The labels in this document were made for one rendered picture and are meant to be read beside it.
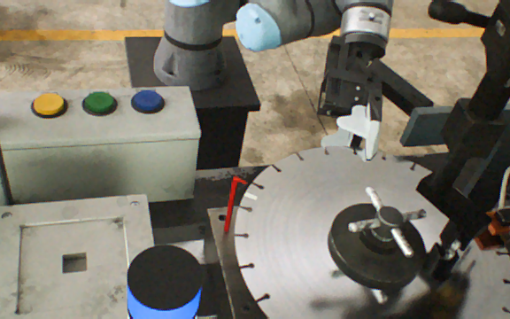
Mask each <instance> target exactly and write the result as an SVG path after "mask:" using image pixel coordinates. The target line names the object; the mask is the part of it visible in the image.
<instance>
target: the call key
mask: <svg viewBox="0 0 510 319"><path fill-rule="evenodd" d="M34 107H35V110H36V111H37V112H39V113H43V115H53V113H58V112H60V111H62V110H63V109H64V107H65V105H64V99H63V98H62V97H61V96H59V95H57V94H51V93H48V94H42V95H41V96H39V97H37V98H36V99H35V101H34Z"/></svg>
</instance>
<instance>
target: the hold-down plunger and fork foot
mask: <svg viewBox="0 0 510 319"><path fill-rule="evenodd" d="M494 28H496V29H497V30H498V32H499V34H500V35H503V34H504V32H505V30H506V29H505V28H504V27H503V24H502V23H501V22H500V20H498V22H497V23H496V26H494ZM504 86H505V87H510V80H509V81H508V82H506V83H505V84H504ZM467 160H468V159H463V158H456V157H453V156H451V154H450V152H449V151H448V152H447V155H446V157H445V158H444V159H443V161H442V163H441V165H440V168H439V169H438V170H437V172H435V171H434V172H433V173H430V174H428V175H426V176H424V177H422V179H421V181H420V183H418V185H417V187H416V189H415V190H416V192H418V193H420V194H421V195H422V196H423V197H424V198H425V199H426V200H427V201H428V202H429V203H432V205H433V206H434V207H435V208H436V209H437V210H439V211H440V212H441V213H442V214H444V215H446V216H447V218H448V219H449V221H448V222H447V224H446V225H445V227H444V228H443V230H442V232H441V233H440V235H439V238H440V240H441V244H442V246H443V248H444V249H445V250H446V251H449V249H450V248H451V246H452V244H453V242H454V240H455V239H456V237H458V236H459V235H460V237H461V248H460V250H461V251H465V249H466V248H467V247H468V245H470V242H471V241H472V239H474V238H475V237H477V236H478V235H480V234H481V233H482V232H485V231H486V229H487V228H488V226H489V225H490V223H491V222H492V219H491V217H490V216H489V215H487V214H486V213H485V212H484V211H482V210H481V209H480V208H479V207H477V206H476V205H475V203H474V202H472V201H471V200H470V199H468V198H466V197H465V196H464V195H463V194H461V193H460V191H459V190H456V189H455V188H454V187H453V184H454V182H455V181H456V178H458V176H459V174H460V172H461V170H462V169H463V167H464V165H465V164H466V162H467Z"/></svg>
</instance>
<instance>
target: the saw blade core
mask: <svg viewBox="0 0 510 319"><path fill-rule="evenodd" d="M325 150H326V152H327V153H328V155H326V154H325ZM325 150H324V148H323V147H317V148H312V149H307V150H303V151H300V152H297V154H296V153H295V154H292V155H289V156H287V157H285V158H283V159H280V160H277V161H276V162H275V163H273V164H272V165H273V167H272V165H270V167H268V168H267V169H265V170H264V171H263V172H261V173H260V174H259V175H258V176H257V177H256V178H255V181H254V182H253V183H254V184H253V183H251V185H250V186H249V187H248V189H247V191H246V192H245V193H249V194H251V195H254V196H256V197H257V199H253V198H248V197H245V196H243V199H242V201H241V204H239V207H242V208H239V207H238V210H237V213H236V223H235V236H245V235H246V236H248V237H247V238H246V237H235V249H236V259H237V263H238V267H239V268H241V267H246V266H249V265H250V264H251V265H254V267H253V268H250V267H247V268H242V269H241V273H242V275H243V279H244V282H245V284H246V286H247V288H248V290H249V292H250V294H251V296H252V297H253V298H254V299H255V301H257V300H260V299H262V298H264V296H269V299H264V300H261V301H259V302H258V303H257V304H258V305H259V308H260V310H261V311H262V312H263V314H264V315H266V316H267V318H268V319H510V313H509V312H510V284H505V283H504V280H506V282H507V283H510V254H500V256H499V254H497V253H508V251H507V250H506V247H505V245H504V244H503V241H502V239H501V237H500V236H499V235H492V234H491V233H490V231H489V229H488V228H487V229H486V231H485V232H482V233H481V234H480V235H478V236H477V237H475V238H474V239H472V241H471V242H470V245H468V246H467V248H466V249H465V251H461V250H460V249H459V250H449V251H446V250H445V249H444V248H443V246H442V244H441V240H440V238H439V235H440V233H441V232H442V230H443V228H444V227H445V225H446V224H447V222H448V221H449V219H448V218H447V216H446V215H444V214H442V213H441V212H440V211H439V210H437V209H436V208H435V207H434V206H433V205H432V203H429V202H428V201H427V200H426V199H425V198H424V197H423V196H422V195H421V194H420V193H418V192H416V190H415V189H416V187H417V185H418V183H420V181H421V179H422V177H424V176H426V175H428V174H430V173H433V172H432V171H429V170H427V169H426V168H424V167H421V165H418V164H415V167H414V169H413V170H411V168H412V167H413V162H412V161H410V160H408V159H403V158H400V157H398V156H395V155H391V154H389V153H388V152H386V153H385V159H383V152H382V151H377V152H376V153H375V156H374V157H373V158H372V159H371V160H369V159H366V148H362V147H354V151H356V154H357V155H354V154H353V148H352V146H325ZM299 158H300V159H302V160H300V159H299ZM276 169H277V170H281V172H277V171H276ZM255 184H256V185H255ZM257 185H258V186H257ZM369 186H371V187H373V188H374V189H375V192H376V194H377V195H378V197H379V198H380V199H381V200H382V202H383V203H384V205H385V206H391V207H395V208H397V210H398V211H399V212H400V213H406V212H411V211H415V210H422V209H424V210H425V211H426V213H427V215H426V218H423V219H418V220H413V221H410V222H411V223H412V224H413V225H414V226H415V228H416V229H417V230H418V232H420V233H421V236H422V238H423V240H424V244H425V248H426V259H425V262H424V264H423V266H422V268H421V271H420V273H418V274H417V275H416V277H414V278H413V279H412V280H410V282H409V283H407V284H401V285H398V286H379V285H374V284H369V283H366V282H363V280H361V279H359V278H358V277H356V276H354V275H352V274H351V273H349V272H348V271H347V270H346V269H345V267H344V266H343V265H341V264H340V263H339V262H338V260H337V259H336V257H335V255H334V253H333V251H332V248H331V245H330V240H328V234H329V233H330V228H331V226H332V223H333V221H334V220H335V218H336V215H337V214H338V213H339V212H340V211H341V210H344V209H345V208H346V207H348V206H353V204H358V203H373V202H372V201H371V199H370V198H369V196H368V195H367V194H366V193H365V189H366V187H369ZM259 187H263V189H260V188H259ZM244 208H245V209H244ZM247 209H251V211H248V210H247ZM502 308H504V309H505V310H506V311H508V312H504V311H503V310H502Z"/></svg>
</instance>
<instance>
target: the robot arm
mask: <svg viewBox="0 0 510 319"><path fill-rule="evenodd" d="M392 4H394V0H166V5H165V28H163V35H162V37H161V41H160V43H159V45H158V48H157V51H156V54H155V57H154V72H155V74H156V76H157V77H158V78H159V79H160V80H161V81H162V82H163V83H165V84H167V85H169V86H189V87H190V91H192V92H197V91H206V90H209V89H211V88H213V87H216V86H218V85H219V84H221V83H222V82H223V80H224V78H225V74H226V68H227V61H226V58H225V54H224V50H223V45H222V41H221V40H222V32H223V26H224V24H227V23H230V22H234V21H235V22H236V32H237V35H238V37H239V40H241V42H242V44H243V45H244V46H245V47H246V48H247V49H249V50H251V51H253V52H260V51H263V50H267V49H276V48H279V47H280V46H282V45H285V44H288V43H294V42H297V41H301V40H305V39H309V37H312V36H315V37H319V36H323V35H330V34H332V33H334V32H336V31H337V30H338V29H339V28H340V33H339V35H333V36H332V39H331V42H330V43H328V49H327V57H326V63H325V69H324V75H323V81H322V83H321V91H320V97H319V104H318V110H317V114H321V116H326V117H331V118H337V121H336V123H337V125H338V126H339V127H338V131H337V132H336V133H335V134H333V135H328V136H324V137H323V138H322V139H321V147H323V148H324V150H325V146H352V148H353V154H354V155H357V154H356V151H354V147H359V146H360V143H361V141H362V137H364V138H366V160H371V159H372V158H373V157H374V156H375V153H376V152H377V149H378V143H379V136H380V135H381V126H382V120H383V95H384V96H385V97H386V98H388V99H389V100H390V102H391V103H392V104H394V105H395V106H397V107H398V108H399V109H400V110H402V111H403V112H404V113H406V114H407V116H409V117H411V113H412V111H413V109H414V108H416V107H434V101H432V100H430V99H429V98H428V97H426V96H425V95H424V94H422V93H421V92H420V91H418V90H417V89H416V88H415V87H414V86H413V85H412V84H411V83H409V82H408V81H405V80H404V79H403V78H402V77H400V75H399V74H398V73H396V72H395V71H394V70H391V69H390V68H389V67H388V66H386V65H385V63H384V62H382V61H381V60H380V59H379V58H383V57H384V56H385V53H386V45H387V44H388V41H389V33H390V18H391V10H392ZM372 60H373V61H372ZM369 61H372V63H371V65H370V66H369ZM366 66H368V67H366ZM322 92H323V93H325V96H324V101H323V103H322V107H323V108H321V95H322ZM349 134H350V135H349Z"/></svg>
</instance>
